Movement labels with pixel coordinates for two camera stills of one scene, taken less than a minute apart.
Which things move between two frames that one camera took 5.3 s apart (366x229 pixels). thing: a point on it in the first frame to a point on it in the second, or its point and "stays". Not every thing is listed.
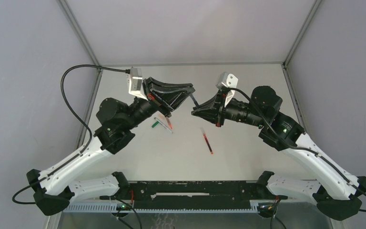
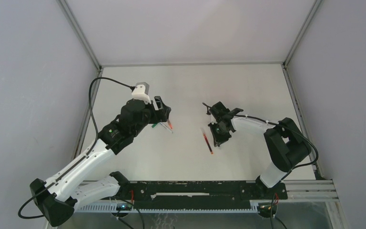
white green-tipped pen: x=163 y=124 stays
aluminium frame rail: x=294 y=98 stays
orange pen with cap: x=169 y=123 stays
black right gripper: x=216 y=111 to x=218 y=140
